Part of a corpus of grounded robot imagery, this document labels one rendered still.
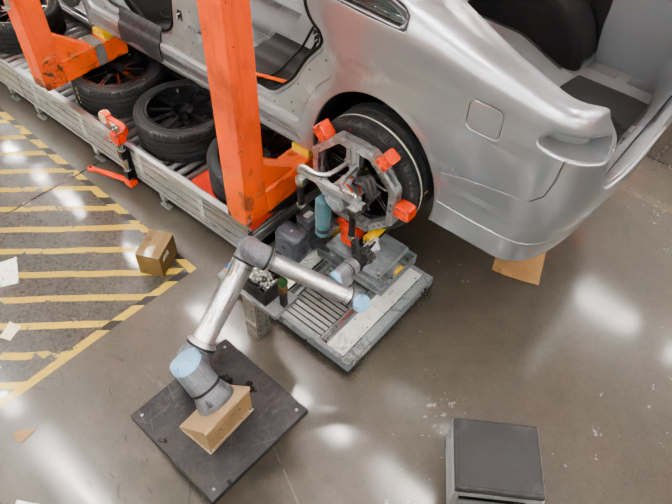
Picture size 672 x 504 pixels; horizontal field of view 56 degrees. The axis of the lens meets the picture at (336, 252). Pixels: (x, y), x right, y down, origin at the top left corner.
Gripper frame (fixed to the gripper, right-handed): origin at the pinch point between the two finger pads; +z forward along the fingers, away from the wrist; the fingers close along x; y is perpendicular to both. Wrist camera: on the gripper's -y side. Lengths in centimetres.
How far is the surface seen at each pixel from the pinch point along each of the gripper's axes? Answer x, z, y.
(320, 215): -20.8, -8.3, -23.9
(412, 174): 31.8, 16.0, -22.2
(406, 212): 26.9, 4.5, -8.1
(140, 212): -164, -38, -74
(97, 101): -183, -9, -153
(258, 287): -27, -59, -14
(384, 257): -34.3, 22.9, 23.9
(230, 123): -7, -32, -89
